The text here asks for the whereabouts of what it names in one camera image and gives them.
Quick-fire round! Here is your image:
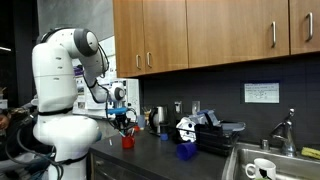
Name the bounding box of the red cup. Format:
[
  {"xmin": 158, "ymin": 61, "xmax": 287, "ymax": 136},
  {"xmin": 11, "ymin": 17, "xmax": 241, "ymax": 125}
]
[{"xmin": 121, "ymin": 134, "xmax": 136, "ymax": 150}]

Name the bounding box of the small metal sink knob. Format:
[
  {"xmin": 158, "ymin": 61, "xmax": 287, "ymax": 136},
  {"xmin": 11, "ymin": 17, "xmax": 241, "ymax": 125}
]
[{"xmin": 260, "ymin": 138, "xmax": 270, "ymax": 151}]

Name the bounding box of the large blue plastic cup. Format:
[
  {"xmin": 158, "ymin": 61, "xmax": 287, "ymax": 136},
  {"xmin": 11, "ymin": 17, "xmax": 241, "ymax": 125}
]
[{"xmin": 175, "ymin": 141, "xmax": 198, "ymax": 161}]

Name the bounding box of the yellow sponge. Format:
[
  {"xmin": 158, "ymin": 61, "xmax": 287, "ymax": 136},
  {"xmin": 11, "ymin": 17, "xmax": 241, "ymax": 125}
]
[{"xmin": 300, "ymin": 146, "xmax": 320, "ymax": 160}]

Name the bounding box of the chrome sink faucet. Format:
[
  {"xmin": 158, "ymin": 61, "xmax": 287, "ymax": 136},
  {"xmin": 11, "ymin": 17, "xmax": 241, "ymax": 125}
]
[{"xmin": 269, "ymin": 107, "xmax": 298, "ymax": 158}]

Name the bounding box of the grey plastic container lid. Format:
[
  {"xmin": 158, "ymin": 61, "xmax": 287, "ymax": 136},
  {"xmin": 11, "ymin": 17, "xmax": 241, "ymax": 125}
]
[{"xmin": 218, "ymin": 121, "xmax": 246, "ymax": 133}]

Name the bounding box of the medium wooden cabinet door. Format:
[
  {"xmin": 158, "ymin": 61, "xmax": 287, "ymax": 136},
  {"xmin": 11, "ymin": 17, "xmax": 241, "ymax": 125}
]
[{"xmin": 142, "ymin": 0, "xmax": 189, "ymax": 74}]

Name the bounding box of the white mug black print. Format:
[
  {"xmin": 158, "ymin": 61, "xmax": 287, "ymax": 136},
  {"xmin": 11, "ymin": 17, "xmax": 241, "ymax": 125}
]
[{"xmin": 244, "ymin": 157, "xmax": 277, "ymax": 180}]

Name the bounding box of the light blue plastic cup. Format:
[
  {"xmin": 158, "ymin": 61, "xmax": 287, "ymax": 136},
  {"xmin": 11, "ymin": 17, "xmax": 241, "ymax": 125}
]
[{"xmin": 137, "ymin": 114, "xmax": 147, "ymax": 130}]

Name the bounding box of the silver cabinet handle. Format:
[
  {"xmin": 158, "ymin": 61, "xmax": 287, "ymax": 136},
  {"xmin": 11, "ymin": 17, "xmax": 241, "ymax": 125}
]
[
  {"xmin": 305, "ymin": 11, "xmax": 314, "ymax": 43},
  {"xmin": 135, "ymin": 54, "xmax": 142, "ymax": 71},
  {"xmin": 270, "ymin": 20, "xmax": 277, "ymax": 48},
  {"xmin": 146, "ymin": 51, "xmax": 153, "ymax": 69}
]

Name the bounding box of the white paper wall sign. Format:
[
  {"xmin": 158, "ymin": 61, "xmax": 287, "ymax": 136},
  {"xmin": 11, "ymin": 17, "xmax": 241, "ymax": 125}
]
[{"xmin": 243, "ymin": 82, "xmax": 280, "ymax": 104}]

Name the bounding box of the stainless steel sink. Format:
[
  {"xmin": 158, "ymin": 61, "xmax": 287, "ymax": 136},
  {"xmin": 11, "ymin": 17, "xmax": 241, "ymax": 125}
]
[{"xmin": 221, "ymin": 141, "xmax": 320, "ymax": 180}]

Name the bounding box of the wide wooden cabinet door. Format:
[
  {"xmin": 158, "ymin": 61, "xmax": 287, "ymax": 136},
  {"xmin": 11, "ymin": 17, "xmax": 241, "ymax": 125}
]
[{"xmin": 185, "ymin": 0, "xmax": 290, "ymax": 69}]

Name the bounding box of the narrow wooden cabinet door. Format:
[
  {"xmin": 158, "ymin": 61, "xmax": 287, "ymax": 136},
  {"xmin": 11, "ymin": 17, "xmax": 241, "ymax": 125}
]
[{"xmin": 112, "ymin": 0, "xmax": 146, "ymax": 78}]

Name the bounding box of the black dish rack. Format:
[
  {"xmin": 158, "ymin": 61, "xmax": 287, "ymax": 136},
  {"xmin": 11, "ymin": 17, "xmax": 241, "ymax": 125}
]
[{"xmin": 194, "ymin": 119, "xmax": 242, "ymax": 156}]

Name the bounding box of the seated person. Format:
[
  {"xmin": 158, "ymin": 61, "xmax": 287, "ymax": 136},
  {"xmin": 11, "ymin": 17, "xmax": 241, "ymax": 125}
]
[{"xmin": 0, "ymin": 107, "xmax": 24, "ymax": 161}]

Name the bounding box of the dark base cabinet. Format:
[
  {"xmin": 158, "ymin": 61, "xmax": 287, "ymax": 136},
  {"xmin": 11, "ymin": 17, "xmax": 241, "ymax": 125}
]
[{"xmin": 89, "ymin": 151, "xmax": 158, "ymax": 180}]

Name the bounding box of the wall power outlet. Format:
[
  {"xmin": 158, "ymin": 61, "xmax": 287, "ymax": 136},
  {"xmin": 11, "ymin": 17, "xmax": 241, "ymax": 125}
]
[
  {"xmin": 173, "ymin": 100, "xmax": 183, "ymax": 115},
  {"xmin": 191, "ymin": 100, "xmax": 201, "ymax": 116}
]

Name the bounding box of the purple header poster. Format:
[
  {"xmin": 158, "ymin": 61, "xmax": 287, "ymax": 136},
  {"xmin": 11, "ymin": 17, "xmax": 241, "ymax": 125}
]
[{"xmin": 73, "ymin": 65, "xmax": 86, "ymax": 112}]

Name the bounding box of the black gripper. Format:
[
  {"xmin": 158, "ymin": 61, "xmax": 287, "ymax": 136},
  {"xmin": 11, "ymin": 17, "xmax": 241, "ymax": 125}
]
[{"xmin": 113, "ymin": 113, "xmax": 135, "ymax": 135}]

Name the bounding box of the steel electric kettle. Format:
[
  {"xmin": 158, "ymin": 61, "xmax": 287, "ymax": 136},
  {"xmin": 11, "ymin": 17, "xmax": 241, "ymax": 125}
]
[{"xmin": 148, "ymin": 105, "xmax": 169, "ymax": 134}]

